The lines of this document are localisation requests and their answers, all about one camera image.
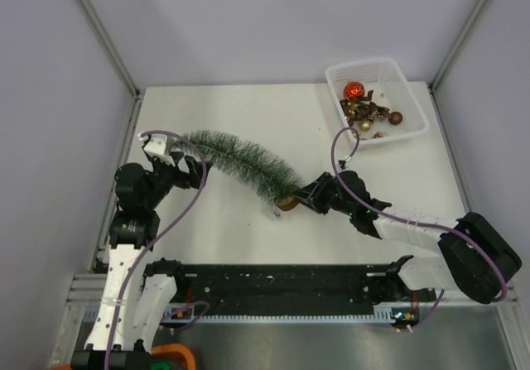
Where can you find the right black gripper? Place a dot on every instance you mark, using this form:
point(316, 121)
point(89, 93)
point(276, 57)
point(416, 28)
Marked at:
point(313, 194)

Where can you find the brown bauble right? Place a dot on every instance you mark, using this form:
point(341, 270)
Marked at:
point(395, 118)

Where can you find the orange bin rim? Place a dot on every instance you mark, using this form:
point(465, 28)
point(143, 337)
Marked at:
point(173, 356)

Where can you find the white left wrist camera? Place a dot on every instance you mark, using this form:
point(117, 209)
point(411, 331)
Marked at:
point(158, 147)

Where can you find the small green christmas tree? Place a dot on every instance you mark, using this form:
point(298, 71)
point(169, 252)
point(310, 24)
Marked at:
point(272, 178)

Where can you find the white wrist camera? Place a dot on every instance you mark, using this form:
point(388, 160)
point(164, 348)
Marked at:
point(344, 162)
point(158, 147)

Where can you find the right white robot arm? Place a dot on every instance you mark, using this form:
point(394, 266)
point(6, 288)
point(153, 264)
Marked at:
point(466, 254)

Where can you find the gold bauble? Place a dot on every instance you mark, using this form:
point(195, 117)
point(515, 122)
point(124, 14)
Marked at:
point(365, 126)

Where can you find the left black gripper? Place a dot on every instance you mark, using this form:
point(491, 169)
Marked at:
point(185, 180)

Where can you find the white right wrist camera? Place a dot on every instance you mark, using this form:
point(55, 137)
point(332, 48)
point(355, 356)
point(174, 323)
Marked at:
point(344, 162)

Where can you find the red glitter bauble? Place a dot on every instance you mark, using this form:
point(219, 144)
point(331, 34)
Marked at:
point(353, 90)

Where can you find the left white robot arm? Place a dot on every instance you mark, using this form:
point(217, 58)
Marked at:
point(137, 289)

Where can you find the brown ribbon bow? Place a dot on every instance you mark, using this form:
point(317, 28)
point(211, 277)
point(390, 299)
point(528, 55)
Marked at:
point(359, 109)

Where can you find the white plastic basket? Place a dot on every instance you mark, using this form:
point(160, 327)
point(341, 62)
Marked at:
point(390, 90)

